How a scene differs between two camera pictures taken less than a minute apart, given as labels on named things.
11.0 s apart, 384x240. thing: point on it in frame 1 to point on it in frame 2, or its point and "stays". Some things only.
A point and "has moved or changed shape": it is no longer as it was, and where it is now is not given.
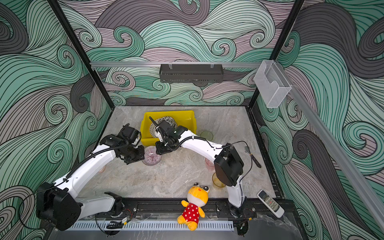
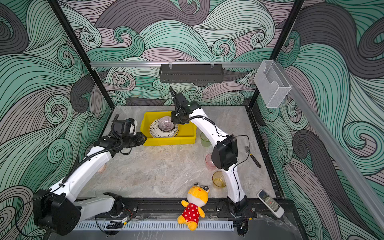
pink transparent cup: x=209 y=164 stays
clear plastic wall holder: x=273 y=82 stays
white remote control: x=270 y=203 stays
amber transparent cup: x=216 y=181 stays
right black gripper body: x=164 y=146 to x=178 y=117
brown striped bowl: x=151 y=157 has moved or changed shape
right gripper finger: x=153 y=121 to x=172 y=90
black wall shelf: x=171 y=73 stays
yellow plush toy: x=197 y=197 stays
